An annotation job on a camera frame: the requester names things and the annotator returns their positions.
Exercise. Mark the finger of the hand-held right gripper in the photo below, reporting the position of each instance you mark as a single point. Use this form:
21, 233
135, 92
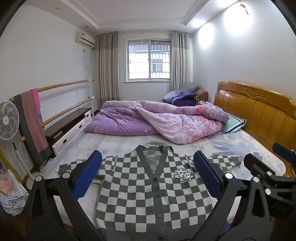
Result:
283, 149
256, 163

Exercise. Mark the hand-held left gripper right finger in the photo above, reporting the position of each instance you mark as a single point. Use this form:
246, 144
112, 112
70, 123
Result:
208, 172

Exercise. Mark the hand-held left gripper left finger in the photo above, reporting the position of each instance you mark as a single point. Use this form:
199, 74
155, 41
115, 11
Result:
87, 172

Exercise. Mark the grey white checkered cardigan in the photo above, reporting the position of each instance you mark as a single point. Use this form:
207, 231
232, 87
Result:
143, 190

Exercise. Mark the pile of pale clothes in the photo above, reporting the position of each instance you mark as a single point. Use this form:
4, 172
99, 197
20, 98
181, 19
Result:
11, 197

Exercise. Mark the bed with floral sheet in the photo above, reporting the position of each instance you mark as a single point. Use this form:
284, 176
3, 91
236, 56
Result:
115, 146

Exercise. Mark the green pillow with blue border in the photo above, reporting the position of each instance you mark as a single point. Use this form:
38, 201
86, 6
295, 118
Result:
233, 124

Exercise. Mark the white cabinet with dark top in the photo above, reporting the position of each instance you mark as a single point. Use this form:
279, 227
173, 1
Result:
67, 120

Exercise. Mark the purple floral quilt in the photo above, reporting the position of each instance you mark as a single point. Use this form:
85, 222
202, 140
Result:
120, 122

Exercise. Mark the grey pink striped towel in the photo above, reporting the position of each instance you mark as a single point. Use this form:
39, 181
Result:
30, 125

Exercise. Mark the dark purple blanket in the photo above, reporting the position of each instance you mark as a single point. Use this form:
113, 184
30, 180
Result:
185, 100

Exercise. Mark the wooden nightstand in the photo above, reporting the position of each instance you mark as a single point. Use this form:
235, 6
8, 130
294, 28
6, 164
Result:
203, 95

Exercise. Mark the lavender pillow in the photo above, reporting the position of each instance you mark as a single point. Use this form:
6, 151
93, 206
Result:
170, 96

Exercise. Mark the grey pillow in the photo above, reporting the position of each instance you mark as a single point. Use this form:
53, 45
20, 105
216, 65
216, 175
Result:
190, 87

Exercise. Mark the bright pink patterned cloth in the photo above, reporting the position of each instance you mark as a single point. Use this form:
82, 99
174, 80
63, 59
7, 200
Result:
36, 98

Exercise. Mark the wooden ballet barre rack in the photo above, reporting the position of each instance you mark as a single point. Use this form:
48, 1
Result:
64, 83

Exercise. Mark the white standing fan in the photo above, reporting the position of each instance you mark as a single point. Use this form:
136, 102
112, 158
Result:
8, 120

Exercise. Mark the grey beige striped curtain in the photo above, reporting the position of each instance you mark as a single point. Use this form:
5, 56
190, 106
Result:
180, 64
107, 69

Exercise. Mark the window with security bars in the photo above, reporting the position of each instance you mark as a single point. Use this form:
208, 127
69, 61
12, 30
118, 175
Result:
138, 60

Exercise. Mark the white wall air conditioner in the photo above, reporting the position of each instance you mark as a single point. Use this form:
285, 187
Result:
84, 39

